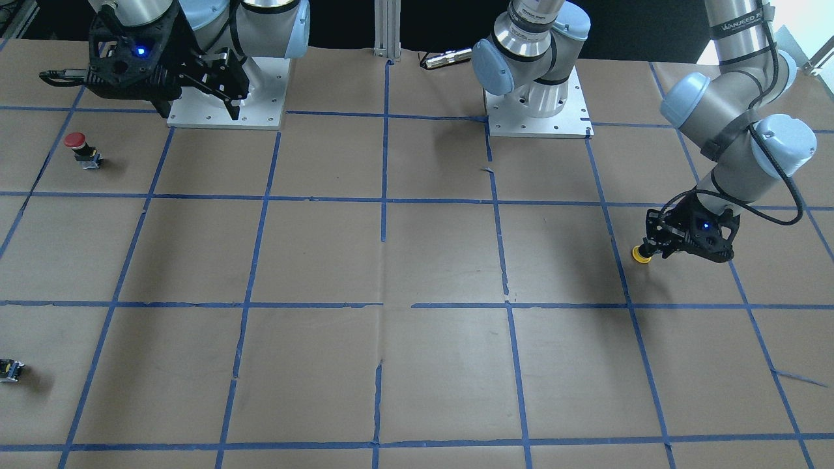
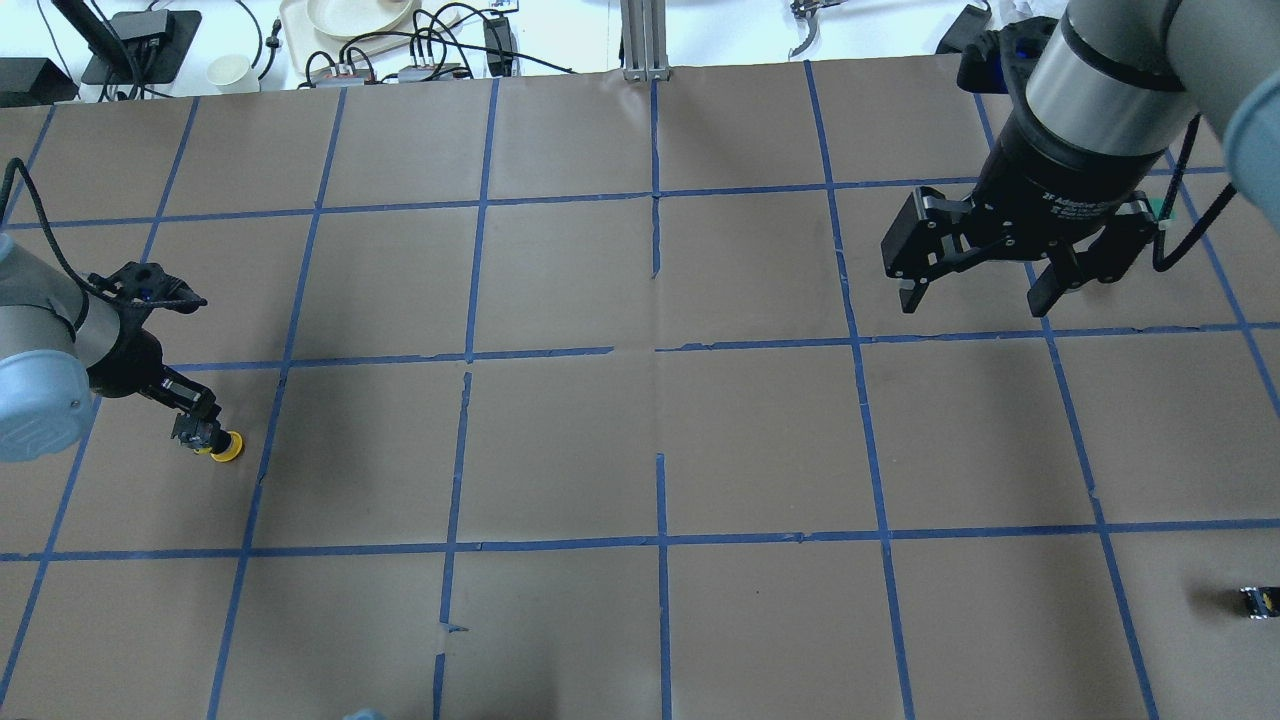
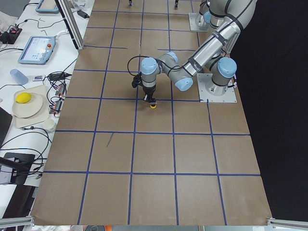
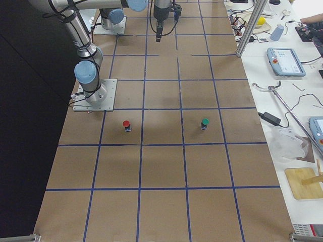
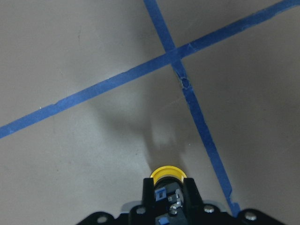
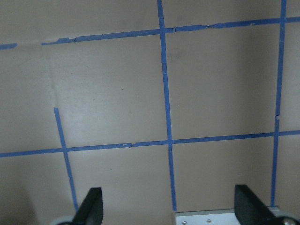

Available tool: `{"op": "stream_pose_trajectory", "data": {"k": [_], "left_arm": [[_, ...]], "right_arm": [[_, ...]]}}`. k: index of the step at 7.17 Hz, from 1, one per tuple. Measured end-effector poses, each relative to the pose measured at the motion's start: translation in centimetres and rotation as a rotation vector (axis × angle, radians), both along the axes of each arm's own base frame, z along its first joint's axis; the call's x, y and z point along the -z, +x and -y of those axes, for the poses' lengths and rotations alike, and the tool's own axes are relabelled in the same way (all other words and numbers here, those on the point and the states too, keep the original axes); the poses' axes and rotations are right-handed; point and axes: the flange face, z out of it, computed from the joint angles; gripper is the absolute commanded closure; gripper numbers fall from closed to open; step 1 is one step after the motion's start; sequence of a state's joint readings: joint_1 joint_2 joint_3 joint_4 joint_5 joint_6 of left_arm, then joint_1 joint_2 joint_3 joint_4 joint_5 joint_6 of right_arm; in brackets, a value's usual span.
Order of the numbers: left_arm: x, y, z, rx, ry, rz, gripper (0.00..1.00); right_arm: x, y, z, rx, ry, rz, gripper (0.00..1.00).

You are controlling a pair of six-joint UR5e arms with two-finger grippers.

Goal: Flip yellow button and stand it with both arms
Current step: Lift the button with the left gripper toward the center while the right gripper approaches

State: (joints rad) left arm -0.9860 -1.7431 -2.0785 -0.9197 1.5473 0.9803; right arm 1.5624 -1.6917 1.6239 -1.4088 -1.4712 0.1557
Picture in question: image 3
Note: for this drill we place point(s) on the white paper cup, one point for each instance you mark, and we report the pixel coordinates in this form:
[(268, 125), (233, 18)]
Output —
[(49, 125)]

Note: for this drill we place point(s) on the beige square tray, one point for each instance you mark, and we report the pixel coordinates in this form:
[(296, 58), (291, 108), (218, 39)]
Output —
[(40, 116)]

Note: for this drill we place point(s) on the black power adapter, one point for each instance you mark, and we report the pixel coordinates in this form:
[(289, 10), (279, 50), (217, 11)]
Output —
[(83, 14)]

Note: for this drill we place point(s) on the blue teach pendant near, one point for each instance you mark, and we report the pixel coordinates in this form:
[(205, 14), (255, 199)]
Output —
[(37, 50)]

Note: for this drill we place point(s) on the blue teach pendant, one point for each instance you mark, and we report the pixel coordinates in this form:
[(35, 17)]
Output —
[(37, 50), (47, 6)]

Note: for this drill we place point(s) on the beige round plate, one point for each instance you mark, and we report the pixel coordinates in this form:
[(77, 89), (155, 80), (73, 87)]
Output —
[(28, 109)]

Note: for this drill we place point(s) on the yellow lemon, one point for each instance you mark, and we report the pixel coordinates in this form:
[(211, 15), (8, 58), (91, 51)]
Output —
[(23, 97)]

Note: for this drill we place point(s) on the translucent blue plastic cup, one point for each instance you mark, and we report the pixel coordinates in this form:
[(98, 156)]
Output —
[(19, 77)]

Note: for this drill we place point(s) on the blue teach pendant far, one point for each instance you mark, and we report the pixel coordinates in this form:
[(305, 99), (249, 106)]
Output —
[(47, 6)]

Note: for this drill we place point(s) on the aluminium frame post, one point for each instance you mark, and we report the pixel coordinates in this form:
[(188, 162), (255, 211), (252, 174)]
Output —
[(71, 25)]

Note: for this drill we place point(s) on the black camera stand base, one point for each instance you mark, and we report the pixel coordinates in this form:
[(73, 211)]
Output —
[(15, 167)]

